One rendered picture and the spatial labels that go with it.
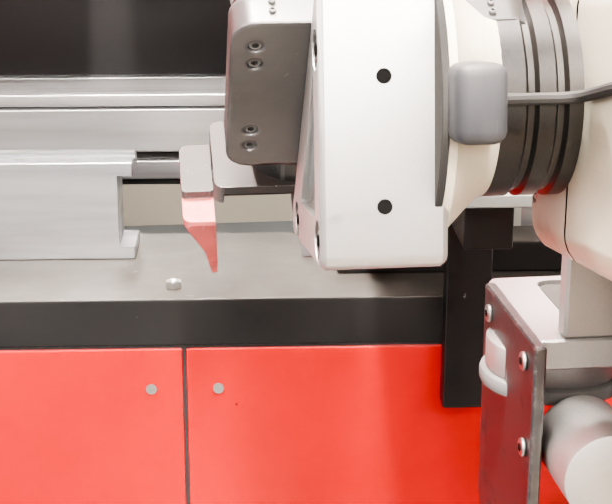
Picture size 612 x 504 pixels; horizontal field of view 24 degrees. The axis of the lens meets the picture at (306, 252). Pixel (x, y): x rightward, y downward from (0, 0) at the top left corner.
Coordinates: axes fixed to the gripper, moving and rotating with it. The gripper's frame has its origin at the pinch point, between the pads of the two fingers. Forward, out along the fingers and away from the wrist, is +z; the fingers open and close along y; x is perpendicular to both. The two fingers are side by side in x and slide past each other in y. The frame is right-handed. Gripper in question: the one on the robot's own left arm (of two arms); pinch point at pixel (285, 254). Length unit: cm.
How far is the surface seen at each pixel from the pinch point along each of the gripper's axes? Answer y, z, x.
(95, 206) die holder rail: 13.9, 24.2, -32.5
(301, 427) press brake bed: -4.2, 33.9, -12.4
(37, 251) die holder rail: 19.5, 28.3, -30.9
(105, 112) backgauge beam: 13, 33, -57
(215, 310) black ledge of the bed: 3.4, 24.1, -18.1
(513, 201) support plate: -19.1, 5.6, -10.9
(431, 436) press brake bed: -16.0, 34.5, -11.1
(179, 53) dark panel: 4, 43, -82
